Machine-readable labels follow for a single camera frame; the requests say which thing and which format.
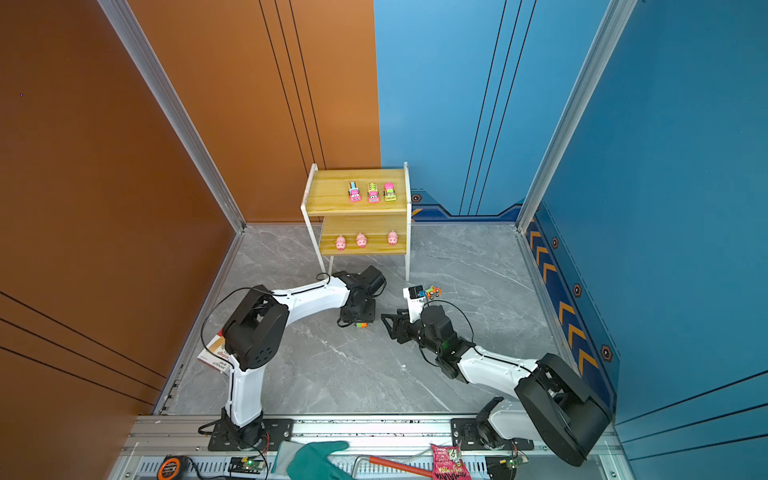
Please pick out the green truck pink tank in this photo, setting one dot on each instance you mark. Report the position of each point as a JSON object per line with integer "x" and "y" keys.
{"x": 389, "y": 192}

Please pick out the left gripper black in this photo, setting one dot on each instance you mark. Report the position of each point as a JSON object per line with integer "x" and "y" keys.
{"x": 349, "y": 317}

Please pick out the pink snack bag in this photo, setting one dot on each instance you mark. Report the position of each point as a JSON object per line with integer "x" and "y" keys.
{"x": 448, "y": 464}

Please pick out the small board right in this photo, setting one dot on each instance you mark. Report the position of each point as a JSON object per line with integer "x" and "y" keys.
{"x": 517, "y": 459}

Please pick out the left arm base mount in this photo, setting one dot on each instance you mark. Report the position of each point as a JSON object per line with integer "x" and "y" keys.
{"x": 264, "y": 435}

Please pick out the red white cardboard box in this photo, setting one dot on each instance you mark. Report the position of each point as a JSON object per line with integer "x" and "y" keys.
{"x": 215, "y": 355}

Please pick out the green rubber glove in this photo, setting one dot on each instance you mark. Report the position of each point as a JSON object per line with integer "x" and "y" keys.
{"x": 309, "y": 461}

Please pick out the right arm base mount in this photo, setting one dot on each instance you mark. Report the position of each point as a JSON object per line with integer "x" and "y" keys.
{"x": 471, "y": 435}

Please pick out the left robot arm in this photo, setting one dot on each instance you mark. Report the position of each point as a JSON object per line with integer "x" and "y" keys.
{"x": 254, "y": 331}

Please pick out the green orange toy truck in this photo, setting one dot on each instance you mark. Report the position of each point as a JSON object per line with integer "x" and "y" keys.
{"x": 433, "y": 292}

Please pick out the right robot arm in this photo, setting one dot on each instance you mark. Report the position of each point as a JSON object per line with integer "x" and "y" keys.
{"x": 541, "y": 400}

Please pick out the yellow wooden two-tier shelf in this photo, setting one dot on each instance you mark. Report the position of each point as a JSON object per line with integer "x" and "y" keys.
{"x": 328, "y": 212}

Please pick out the pink green toy car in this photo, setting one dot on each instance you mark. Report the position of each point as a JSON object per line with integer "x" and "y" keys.
{"x": 373, "y": 193}

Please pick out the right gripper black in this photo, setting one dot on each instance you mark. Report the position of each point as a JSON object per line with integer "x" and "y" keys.
{"x": 400, "y": 323}

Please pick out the pink grey toy truck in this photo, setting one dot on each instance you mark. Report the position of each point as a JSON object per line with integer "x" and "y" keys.
{"x": 354, "y": 192}

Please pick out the green circuit board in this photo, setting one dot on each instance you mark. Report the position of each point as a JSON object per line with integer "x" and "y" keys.
{"x": 250, "y": 465}

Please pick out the orange tape measure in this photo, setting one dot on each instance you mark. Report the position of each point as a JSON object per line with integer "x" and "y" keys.
{"x": 171, "y": 468}

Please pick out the aluminium rail frame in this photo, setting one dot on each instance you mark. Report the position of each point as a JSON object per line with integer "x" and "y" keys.
{"x": 404, "y": 438}

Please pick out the red handled tool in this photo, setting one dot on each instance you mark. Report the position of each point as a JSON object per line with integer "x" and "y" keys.
{"x": 389, "y": 464}

